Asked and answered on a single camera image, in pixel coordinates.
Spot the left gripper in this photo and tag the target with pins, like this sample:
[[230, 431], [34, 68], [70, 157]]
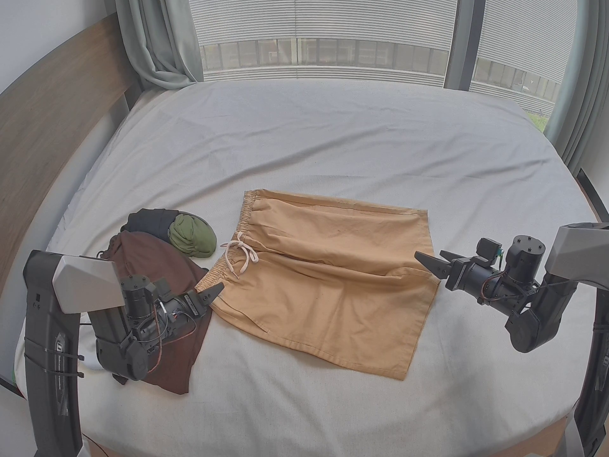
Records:
[[188, 310]]

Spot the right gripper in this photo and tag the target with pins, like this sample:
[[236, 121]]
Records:
[[471, 279]]

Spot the tan shorts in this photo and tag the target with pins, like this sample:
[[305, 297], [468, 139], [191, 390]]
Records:
[[333, 279]]

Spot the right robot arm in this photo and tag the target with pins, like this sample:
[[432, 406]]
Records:
[[571, 255]]

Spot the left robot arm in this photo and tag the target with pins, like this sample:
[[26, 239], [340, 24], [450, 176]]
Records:
[[85, 283]]

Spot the brown garment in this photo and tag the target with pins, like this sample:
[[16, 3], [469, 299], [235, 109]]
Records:
[[157, 260]]

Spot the green garment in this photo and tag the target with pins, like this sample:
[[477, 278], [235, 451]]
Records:
[[190, 236]]

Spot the black garment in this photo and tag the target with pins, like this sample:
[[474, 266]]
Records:
[[147, 224]]

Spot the bed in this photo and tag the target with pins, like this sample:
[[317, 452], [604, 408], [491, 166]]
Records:
[[333, 150]]

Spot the grey-green curtain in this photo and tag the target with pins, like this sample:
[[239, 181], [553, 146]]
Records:
[[585, 88], [157, 26]]

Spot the window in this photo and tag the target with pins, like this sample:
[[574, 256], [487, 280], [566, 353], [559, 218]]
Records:
[[333, 17]]

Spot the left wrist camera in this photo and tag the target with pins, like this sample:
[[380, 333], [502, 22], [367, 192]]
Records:
[[161, 289]]

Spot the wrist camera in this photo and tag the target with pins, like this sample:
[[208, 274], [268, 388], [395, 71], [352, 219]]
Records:
[[489, 250], [161, 289]]

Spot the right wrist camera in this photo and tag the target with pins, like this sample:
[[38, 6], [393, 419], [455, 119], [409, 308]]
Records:
[[489, 250]]

